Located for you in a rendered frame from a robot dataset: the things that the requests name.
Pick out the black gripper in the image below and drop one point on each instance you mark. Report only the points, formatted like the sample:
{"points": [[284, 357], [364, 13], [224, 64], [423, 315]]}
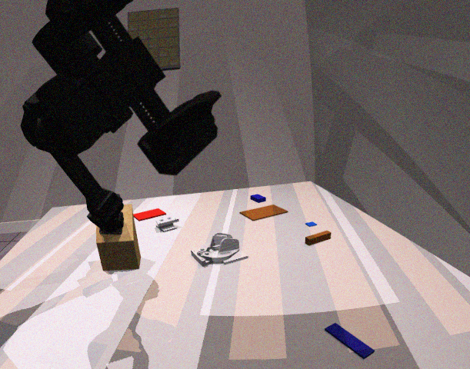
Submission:
{"points": [[127, 77]]}

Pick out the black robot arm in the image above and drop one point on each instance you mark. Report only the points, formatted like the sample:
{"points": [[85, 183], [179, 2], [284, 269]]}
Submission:
{"points": [[67, 115]]}

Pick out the red flat rectangular plate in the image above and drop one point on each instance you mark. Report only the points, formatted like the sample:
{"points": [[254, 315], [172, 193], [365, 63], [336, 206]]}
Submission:
{"points": [[145, 215]]}

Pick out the small blue block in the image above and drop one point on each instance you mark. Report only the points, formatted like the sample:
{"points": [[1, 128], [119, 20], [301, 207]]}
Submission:
{"points": [[258, 198]]}

